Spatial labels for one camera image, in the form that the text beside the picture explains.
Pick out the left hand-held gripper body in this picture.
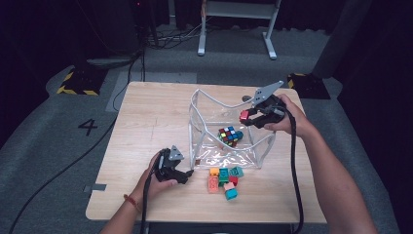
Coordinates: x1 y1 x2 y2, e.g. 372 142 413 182
155 144 185 183

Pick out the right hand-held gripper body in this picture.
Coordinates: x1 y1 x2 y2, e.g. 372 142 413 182
252 80 288 129

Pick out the salmon toy block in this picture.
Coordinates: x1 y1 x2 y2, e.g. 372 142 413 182
206 175 220 195

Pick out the multicoloured puzzle cube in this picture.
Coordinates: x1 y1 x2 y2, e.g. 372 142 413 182
217 126 241 148

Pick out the clear plastic bag white trim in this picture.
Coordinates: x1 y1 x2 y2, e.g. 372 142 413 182
188 88 277 170

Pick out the person's right hand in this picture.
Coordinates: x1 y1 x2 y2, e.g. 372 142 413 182
263 95 315 138

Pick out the person's left hand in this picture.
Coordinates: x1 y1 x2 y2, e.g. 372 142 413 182
132 154 179 204

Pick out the black yellow striped base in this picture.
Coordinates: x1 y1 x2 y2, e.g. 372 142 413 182
286 72 331 100
56 66 108 97

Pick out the grey tape piece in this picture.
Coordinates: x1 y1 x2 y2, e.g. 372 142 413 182
83 183 107 193

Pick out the grey stand column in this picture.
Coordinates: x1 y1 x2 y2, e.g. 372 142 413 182
313 0 373 79

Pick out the dark stand with flat base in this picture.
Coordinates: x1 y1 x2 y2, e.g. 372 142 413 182
86 0 144 69

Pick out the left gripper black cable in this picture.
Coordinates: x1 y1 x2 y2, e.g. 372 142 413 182
139 155 164 234

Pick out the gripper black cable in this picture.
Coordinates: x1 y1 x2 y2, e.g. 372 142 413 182
276 106 305 234
139 155 164 234

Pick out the red bracelet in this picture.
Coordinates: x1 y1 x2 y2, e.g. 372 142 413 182
123 193 140 213

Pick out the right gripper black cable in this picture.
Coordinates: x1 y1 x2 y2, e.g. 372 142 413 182
276 106 305 234

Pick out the long black floor cable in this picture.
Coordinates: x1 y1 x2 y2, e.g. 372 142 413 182
8 48 145 234

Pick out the white metal desk frame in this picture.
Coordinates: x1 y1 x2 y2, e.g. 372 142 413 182
197 0 282 60

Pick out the tangle of floor cables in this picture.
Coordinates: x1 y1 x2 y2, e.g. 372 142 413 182
145 19 212 50

